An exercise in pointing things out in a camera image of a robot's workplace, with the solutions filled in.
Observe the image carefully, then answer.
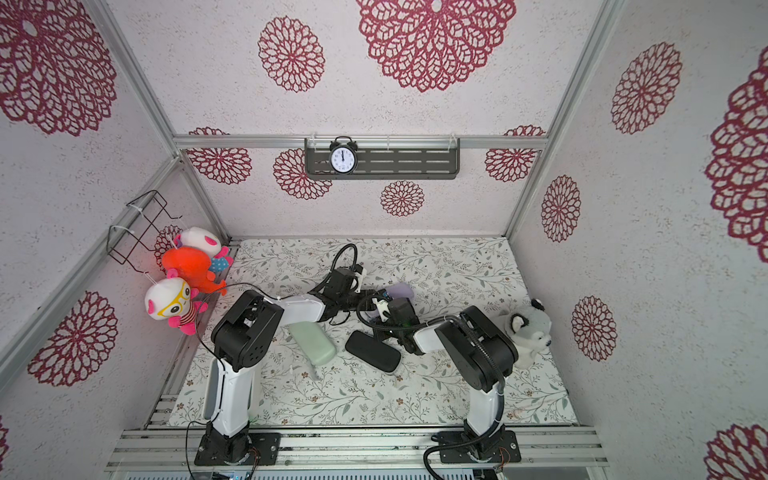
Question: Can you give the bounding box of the mint green zippered umbrella case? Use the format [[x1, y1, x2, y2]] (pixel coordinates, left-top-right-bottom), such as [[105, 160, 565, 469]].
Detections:
[[288, 322, 337, 367]]

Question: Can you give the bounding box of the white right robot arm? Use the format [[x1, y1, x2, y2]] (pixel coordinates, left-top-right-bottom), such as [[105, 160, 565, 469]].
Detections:
[[358, 292, 519, 442]]

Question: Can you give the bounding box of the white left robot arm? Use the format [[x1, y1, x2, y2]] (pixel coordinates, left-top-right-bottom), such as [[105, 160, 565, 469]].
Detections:
[[210, 264, 366, 438]]

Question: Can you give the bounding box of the white pink plush doll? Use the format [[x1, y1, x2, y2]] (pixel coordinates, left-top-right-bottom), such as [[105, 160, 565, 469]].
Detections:
[[172, 227, 234, 274]]

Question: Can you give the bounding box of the grey husky plush toy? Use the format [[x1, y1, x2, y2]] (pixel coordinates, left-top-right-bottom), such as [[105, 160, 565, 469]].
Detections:
[[492, 299, 552, 370]]

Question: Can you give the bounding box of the black alarm clock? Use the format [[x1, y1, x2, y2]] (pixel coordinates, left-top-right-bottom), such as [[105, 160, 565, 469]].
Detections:
[[329, 135, 358, 175]]

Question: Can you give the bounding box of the orange plush toy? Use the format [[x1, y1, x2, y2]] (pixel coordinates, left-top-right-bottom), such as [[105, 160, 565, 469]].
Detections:
[[161, 246, 227, 295]]

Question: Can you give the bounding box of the striped plush doll with glasses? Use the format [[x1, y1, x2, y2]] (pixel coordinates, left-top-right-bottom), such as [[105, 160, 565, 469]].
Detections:
[[144, 277, 208, 336]]

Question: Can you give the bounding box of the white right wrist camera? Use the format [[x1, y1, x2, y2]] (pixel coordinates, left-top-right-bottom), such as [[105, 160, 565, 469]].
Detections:
[[373, 294, 391, 322]]

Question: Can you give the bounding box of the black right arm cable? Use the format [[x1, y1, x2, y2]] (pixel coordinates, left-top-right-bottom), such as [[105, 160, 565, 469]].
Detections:
[[355, 290, 508, 480]]

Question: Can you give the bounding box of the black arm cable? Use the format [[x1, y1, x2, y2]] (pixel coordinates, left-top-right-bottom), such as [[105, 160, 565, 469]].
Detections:
[[355, 290, 508, 480], [182, 242, 367, 480]]

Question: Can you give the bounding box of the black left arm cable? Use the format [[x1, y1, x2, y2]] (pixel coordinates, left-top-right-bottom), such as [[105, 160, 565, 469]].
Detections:
[[182, 242, 367, 480]]

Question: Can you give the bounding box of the grey wall shelf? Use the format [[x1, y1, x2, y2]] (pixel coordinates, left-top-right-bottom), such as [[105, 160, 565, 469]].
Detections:
[[304, 138, 461, 181]]

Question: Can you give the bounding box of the black wire basket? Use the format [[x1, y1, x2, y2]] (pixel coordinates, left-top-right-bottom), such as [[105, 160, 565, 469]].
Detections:
[[105, 189, 183, 275]]

